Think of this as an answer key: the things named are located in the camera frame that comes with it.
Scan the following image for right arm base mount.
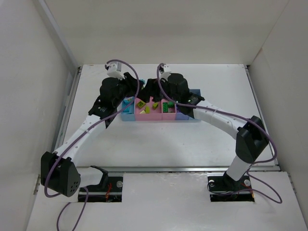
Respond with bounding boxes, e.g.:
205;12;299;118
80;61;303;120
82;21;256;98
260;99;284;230
207;175;255;202

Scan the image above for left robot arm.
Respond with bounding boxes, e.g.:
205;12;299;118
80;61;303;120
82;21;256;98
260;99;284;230
40;72;142;198

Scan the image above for light blue bin left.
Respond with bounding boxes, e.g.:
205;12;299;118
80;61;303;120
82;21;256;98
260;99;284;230
121;97;135;121

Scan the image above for lime square lego brick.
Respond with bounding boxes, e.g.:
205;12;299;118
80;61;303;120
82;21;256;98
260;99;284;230
152;103;159;110

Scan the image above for teal lego bricks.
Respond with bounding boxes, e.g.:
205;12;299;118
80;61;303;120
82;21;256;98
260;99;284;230
122;103;134;114

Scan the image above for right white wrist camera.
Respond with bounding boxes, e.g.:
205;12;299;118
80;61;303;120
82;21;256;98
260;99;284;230
159;64;171;79

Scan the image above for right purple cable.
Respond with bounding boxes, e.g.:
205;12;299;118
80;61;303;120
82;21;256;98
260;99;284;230
156;63;282;205

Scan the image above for large pink bin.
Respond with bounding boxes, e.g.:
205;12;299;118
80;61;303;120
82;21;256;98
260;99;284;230
134;96;163;121

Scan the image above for small pink bin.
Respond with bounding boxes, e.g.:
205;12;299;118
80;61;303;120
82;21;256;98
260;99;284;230
161;99;177;121

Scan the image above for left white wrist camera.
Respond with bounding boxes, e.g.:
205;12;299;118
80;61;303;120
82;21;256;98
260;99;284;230
105;62;125;80

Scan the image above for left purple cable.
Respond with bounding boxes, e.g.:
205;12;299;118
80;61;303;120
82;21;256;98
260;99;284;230
44;59;140;231

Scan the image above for metal table rail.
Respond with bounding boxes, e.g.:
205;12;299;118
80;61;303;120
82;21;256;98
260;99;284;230
49;165;282;173

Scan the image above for lime curved lego piece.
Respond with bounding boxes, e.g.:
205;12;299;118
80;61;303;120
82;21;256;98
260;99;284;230
145;106;150;114

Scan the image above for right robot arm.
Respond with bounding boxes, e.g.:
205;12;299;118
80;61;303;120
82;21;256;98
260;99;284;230
138;73;269;185

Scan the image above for green lego row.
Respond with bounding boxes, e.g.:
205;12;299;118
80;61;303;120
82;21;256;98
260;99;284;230
162;102;175;113

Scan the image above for purple cable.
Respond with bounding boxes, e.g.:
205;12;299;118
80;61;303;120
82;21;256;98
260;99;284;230
156;63;282;205
44;59;140;231

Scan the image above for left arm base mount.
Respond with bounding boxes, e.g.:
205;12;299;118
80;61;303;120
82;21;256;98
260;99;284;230
77;166;123;203

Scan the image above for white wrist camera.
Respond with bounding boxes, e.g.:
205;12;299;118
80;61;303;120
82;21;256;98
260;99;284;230
105;62;125;80
159;64;171;79

